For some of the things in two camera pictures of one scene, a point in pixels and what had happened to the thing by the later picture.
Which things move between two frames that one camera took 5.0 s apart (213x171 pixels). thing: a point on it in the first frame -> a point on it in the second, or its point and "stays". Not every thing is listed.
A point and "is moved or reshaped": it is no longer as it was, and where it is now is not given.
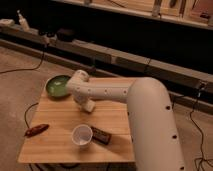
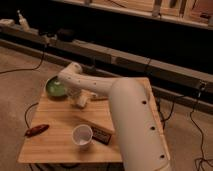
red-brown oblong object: (37, 129) stays
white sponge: (90, 105) is moved or reshaped
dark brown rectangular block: (101, 135) stays
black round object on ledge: (65, 35) stays
